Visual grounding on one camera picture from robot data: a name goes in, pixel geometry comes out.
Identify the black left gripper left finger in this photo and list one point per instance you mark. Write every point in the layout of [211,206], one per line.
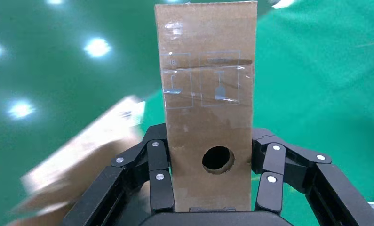
[157,165]

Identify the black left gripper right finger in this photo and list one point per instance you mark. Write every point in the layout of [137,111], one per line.
[272,168]

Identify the small taped cardboard box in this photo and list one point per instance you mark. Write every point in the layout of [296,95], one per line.
[205,46]

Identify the large open cardboard carton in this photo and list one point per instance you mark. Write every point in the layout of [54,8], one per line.
[90,149]

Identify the green table cloth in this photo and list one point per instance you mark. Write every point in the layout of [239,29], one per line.
[314,78]

